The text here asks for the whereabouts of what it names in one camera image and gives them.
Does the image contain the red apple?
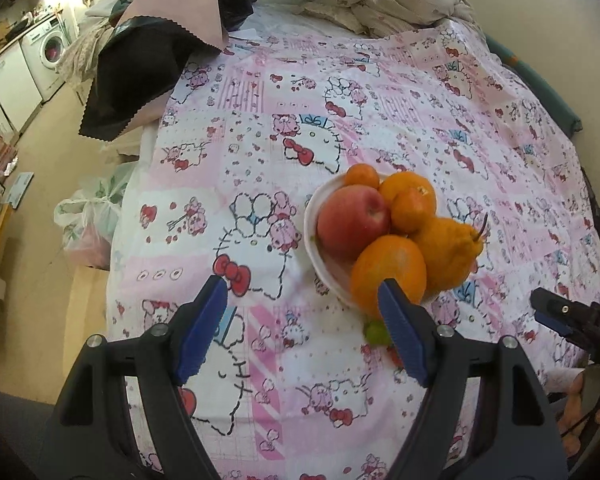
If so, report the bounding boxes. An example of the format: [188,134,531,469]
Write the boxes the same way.
[316,185,392,261]

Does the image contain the small mandarin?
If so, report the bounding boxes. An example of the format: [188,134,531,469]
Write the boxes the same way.
[391,187,433,234]
[344,164,381,191]

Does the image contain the person's right hand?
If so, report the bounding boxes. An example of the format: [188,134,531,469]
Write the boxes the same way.
[545,366,600,456]

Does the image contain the beige knitted cloth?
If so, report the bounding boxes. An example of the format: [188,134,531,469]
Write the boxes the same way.
[55,20,111,91]

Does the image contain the medium mandarin with stem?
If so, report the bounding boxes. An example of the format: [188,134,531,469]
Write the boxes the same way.
[378,171,437,221]

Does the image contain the bumpy pear-shaped orange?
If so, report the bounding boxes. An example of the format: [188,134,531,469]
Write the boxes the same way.
[410,212,488,296]

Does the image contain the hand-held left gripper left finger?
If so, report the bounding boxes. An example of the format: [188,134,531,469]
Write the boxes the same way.
[42,275,231,480]

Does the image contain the white washing machine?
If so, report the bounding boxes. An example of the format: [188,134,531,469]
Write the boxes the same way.
[20,12,73,101]

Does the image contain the grey booklet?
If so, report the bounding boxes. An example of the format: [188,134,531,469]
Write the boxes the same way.
[2,172,35,208]

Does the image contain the pink cartoon printed blanket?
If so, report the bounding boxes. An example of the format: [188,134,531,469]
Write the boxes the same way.
[105,2,600,480]

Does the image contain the green bed frame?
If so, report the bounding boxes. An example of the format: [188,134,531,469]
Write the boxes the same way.
[482,32,583,136]

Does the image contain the pink and black zigzag-edged cloth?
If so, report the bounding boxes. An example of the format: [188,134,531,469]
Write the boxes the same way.
[77,0,231,141]

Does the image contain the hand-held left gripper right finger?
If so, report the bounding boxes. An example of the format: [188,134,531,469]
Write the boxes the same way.
[377,277,571,480]

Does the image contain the translucent plastic bag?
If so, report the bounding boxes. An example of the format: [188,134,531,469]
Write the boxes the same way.
[54,162,136,271]

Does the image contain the large round orange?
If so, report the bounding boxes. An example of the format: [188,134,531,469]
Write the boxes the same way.
[350,235,427,311]

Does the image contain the pink speckled bowl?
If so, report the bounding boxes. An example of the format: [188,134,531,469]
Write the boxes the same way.
[304,172,441,311]

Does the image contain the green grape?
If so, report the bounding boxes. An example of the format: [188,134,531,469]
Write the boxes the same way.
[362,321,393,347]

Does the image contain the dark grey cloth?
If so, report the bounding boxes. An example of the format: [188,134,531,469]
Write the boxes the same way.
[0,385,56,480]

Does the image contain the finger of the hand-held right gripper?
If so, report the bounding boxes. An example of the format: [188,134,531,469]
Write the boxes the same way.
[530,287,596,345]

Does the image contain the white kitchen cabinets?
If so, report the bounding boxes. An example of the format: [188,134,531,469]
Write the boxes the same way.
[0,42,43,133]

